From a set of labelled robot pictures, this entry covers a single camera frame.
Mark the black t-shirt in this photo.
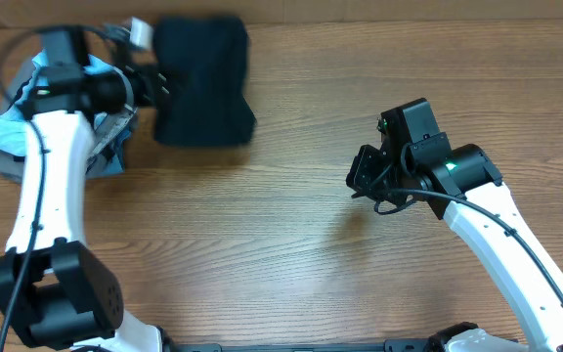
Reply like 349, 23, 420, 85
152, 15, 256, 148

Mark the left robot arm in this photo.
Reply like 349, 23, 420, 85
0, 20, 175, 352

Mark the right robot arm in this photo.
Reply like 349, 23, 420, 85
346, 98, 563, 351

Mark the dark blue folded shirt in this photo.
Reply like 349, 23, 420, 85
86, 128, 132, 179

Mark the grey folded shirt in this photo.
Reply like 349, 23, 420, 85
0, 67, 137, 183

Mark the light blue folded t-shirt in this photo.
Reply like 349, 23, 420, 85
0, 51, 131, 156

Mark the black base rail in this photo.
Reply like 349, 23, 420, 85
175, 338, 430, 352

